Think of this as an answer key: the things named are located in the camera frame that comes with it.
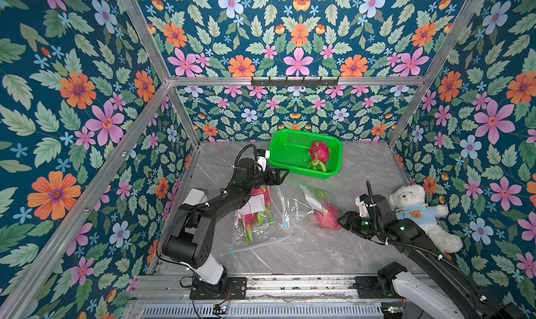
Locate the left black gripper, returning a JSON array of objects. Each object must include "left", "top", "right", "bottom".
[{"left": 244, "top": 167, "right": 288, "bottom": 192}]

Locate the pink dragon fruit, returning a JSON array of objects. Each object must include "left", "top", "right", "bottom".
[
  {"left": 300, "top": 186, "right": 341, "bottom": 231},
  {"left": 236, "top": 185, "right": 274, "bottom": 244},
  {"left": 308, "top": 142, "right": 330, "bottom": 172}
]

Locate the clear zip-top bag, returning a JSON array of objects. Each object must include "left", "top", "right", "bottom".
[
  {"left": 231, "top": 186, "right": 291, "bottom": 253},
  {"left": 281, "top": 184, "right": 319, "bottom": 228}
]

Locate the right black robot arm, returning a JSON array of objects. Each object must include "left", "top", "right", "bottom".
[{"left": 337, "top": 185, "right": 524, "bottom": 318}]

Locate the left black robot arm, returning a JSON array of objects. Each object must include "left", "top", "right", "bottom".
[{"left": 161, "top": 144, "right": 290, "bottom": 286}]

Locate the green plastic basket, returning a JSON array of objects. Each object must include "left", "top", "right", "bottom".
[{"left": 269, "top": 129, "right": 343, "bottom": 179}]

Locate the white teddy bear blue shirt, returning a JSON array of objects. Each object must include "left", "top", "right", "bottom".
[{"left": 388, "top": 184, "right": 463, "bottom": 253}]

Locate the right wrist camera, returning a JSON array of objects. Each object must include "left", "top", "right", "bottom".
[{"left": 355, "top": 194, "right": 370, "bottom": 219}]

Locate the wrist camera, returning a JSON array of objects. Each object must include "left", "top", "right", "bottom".
[
  {"left": 355, "top": 194, "right": 370, "bottom": 219},
  {"left": 255, "top": 149, "right": 270, "bottom": 172}
]

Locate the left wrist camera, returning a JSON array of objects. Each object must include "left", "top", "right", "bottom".
[{"left": 255, "top": 149, "right": 270, "bottom": 172}]

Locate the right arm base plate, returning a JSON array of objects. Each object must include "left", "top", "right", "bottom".
[{"left": 352, "top": 276, "right": 404, "bottom": 300}]

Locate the black hook rail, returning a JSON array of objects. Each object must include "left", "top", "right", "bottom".
[{"left": 250, "top": 76, "right": 339, "bottom": 88}]

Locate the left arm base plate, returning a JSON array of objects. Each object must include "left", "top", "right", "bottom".
[{"left": 190, "top": 277, "right": 248, "bottom": 300}]

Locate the aluminium front rail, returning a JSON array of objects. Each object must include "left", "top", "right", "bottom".
[{"left": 125, "top": 274, "right": 487, "bottom": 319}]

